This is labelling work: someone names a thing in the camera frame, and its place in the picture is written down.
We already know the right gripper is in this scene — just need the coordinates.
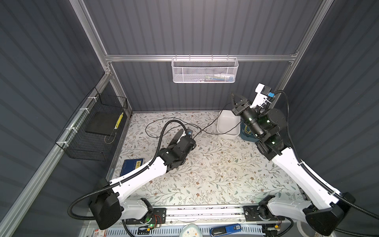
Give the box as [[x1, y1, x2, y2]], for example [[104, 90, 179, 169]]
[[230, 91, 263, 140]]

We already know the black cable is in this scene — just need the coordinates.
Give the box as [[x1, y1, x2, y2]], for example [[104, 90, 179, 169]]
[[144, 102, 242, 139]]

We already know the grey perforated cable spool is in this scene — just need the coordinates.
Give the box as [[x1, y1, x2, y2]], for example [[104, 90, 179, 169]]
[[170, 129, 186, 145]]

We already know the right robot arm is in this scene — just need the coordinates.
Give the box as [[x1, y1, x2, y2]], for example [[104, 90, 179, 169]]
[[230, 93, 379, 237]]

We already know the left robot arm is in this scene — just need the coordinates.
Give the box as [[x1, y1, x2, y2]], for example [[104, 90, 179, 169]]
[[67, 119, 196, 230]]

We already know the white plastic bin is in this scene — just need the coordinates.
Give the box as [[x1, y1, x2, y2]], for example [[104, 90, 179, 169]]
[[217, 110, 241, 139]]

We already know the teal plastic bin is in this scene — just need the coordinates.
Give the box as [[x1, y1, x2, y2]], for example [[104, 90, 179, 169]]
[[240, 121, 259, 143]]

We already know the floral table mat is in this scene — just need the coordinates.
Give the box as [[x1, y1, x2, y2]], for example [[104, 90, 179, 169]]
[[113, 112, 303, 206]]

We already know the blue book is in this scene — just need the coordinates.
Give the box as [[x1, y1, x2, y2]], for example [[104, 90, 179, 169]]
[[120, 159, 144, 176]]

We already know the yellow marker pen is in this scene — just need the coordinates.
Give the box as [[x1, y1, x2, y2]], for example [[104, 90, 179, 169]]
[[114, 112, 124, 130]]

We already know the white round device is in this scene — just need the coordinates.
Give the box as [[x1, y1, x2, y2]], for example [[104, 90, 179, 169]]
[[179, 224, 203, 237]]

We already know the black flat pad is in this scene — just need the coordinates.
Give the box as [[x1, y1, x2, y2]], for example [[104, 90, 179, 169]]
[[84, 112, 120, 136]]

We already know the blue utility tool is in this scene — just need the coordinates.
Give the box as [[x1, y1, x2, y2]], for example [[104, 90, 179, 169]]
[[210, 224, 242, 237]]

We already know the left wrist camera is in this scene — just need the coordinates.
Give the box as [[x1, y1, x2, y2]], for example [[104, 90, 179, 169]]
[[186, 128, 193, 138]]

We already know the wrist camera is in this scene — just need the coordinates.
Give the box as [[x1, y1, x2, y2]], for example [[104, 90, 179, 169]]
[[186, 128, 193, 138], [250, 84, 275, 109]]

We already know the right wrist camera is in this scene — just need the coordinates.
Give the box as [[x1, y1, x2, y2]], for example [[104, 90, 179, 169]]
[[250, 84, 275, 109]]

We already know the white wire wall basket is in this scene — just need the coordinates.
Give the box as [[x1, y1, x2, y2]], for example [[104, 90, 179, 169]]
[[171, 56, 239, 84]]

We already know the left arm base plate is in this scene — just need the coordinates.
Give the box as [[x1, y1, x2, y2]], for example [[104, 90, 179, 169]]
[[125, 208, 167, 225]]

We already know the black wire wall basket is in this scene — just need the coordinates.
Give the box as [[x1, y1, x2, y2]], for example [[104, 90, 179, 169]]
[[56, 89, 128, 162]]

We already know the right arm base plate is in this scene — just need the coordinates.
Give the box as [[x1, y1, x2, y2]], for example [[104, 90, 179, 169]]
[[243, 205, 285, 222]]

